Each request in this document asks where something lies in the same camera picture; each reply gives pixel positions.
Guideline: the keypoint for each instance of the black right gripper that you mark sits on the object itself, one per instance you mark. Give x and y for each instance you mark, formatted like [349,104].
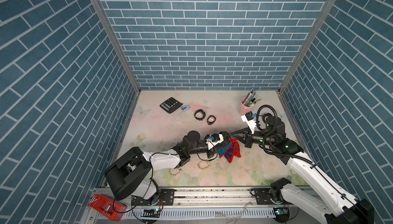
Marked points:
[246,139]

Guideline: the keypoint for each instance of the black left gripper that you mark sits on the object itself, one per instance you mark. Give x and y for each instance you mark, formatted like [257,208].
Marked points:
[211,152]

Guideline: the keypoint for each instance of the red blue towel cloth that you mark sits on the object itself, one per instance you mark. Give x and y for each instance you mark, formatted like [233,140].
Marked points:
[231,151]

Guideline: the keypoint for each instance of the gold watch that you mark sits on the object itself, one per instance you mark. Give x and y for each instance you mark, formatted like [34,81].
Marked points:
[175,171]
[203,165]

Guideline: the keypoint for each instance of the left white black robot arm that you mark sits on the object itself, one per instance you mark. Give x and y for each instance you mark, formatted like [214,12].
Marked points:
[132,173]

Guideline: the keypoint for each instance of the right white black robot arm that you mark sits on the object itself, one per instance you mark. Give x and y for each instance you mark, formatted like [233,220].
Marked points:
[333,205]

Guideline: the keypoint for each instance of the pink pen holder cup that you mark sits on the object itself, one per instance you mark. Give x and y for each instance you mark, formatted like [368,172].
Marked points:
[243,109]

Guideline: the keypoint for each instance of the pens in cup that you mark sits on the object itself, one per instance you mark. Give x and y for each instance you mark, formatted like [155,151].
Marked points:
[251,98]

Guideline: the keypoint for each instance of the light blue stapler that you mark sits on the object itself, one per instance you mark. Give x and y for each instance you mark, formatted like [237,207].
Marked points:
[185,108]

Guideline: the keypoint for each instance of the black desktop calculator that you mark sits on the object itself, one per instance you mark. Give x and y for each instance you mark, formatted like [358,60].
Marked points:
[171,105]

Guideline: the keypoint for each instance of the red box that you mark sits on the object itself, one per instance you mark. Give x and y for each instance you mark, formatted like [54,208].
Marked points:
[108,207]

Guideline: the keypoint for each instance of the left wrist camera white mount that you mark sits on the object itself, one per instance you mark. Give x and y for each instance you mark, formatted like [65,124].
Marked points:
[213,140]

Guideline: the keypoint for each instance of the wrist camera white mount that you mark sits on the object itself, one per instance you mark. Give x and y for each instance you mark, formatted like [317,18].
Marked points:
[213,140]
[249,118]

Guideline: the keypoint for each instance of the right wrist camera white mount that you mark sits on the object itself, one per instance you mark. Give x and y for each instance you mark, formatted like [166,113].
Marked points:
[249,118]

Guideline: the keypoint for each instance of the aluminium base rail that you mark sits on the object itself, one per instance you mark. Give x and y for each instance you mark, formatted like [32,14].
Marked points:
[227,204]

